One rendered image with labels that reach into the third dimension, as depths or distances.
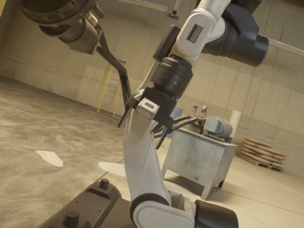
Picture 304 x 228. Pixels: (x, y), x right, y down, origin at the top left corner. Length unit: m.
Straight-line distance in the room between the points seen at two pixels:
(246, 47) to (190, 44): 0.32
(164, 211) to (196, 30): 0.54
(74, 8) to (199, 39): 0.39
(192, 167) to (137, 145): 1.35
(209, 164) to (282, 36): 8.24
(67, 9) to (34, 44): 9.97
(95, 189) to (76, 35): 0.64
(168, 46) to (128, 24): 8.60
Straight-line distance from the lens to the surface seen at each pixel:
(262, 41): 0.82
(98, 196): 0.99
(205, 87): 8.33
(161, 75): 0.51
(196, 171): 2.00
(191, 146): 2.00
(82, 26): 0.89
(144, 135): 0.67
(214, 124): 1.97
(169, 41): 0.56
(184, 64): 0.52
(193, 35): 0.52
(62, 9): 0.71
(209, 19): 0.54
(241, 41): 0.79
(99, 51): 1.29
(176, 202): 0.91
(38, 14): 0.75
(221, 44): 0.77
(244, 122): 8.59
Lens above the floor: 0.62
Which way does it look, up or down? 2 degrees down
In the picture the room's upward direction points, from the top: 18 degrees clockwise
